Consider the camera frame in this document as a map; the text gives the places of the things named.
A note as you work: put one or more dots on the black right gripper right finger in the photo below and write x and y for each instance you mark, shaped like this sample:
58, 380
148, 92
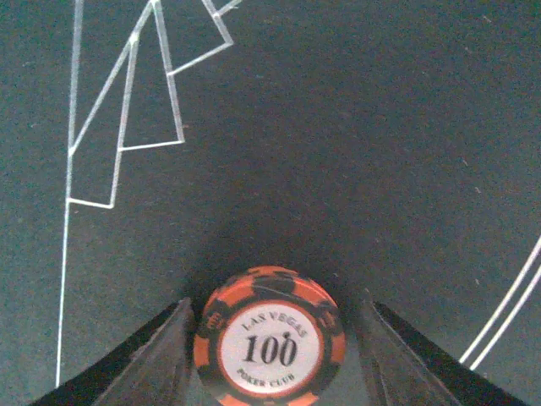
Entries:
402, 367

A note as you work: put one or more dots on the orange chips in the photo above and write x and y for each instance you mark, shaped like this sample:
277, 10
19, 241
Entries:
269, 336

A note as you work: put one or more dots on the round black poker mat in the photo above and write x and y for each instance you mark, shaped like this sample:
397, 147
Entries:
388, 146

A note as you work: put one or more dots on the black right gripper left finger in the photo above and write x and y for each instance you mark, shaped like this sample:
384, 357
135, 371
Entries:
151, 367

